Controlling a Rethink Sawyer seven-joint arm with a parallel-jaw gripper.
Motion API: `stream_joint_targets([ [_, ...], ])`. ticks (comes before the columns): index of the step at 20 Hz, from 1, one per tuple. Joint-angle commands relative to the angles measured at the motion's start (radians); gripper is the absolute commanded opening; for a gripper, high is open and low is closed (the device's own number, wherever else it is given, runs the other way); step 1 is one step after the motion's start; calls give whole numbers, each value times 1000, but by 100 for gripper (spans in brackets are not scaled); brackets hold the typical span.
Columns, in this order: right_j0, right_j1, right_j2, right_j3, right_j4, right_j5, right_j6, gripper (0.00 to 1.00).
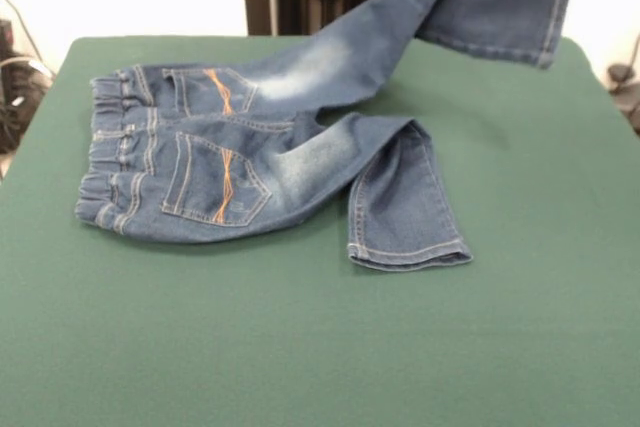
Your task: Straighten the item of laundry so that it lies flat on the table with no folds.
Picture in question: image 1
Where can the blue denim jeans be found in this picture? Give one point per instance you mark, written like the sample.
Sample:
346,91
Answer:
300,157

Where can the grey office chair base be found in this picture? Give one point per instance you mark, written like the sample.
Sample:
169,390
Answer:
625,92

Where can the dark green table cloth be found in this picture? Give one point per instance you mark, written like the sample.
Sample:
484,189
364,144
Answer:
300,347

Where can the black equipment pile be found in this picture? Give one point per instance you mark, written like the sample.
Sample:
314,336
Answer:
20,97

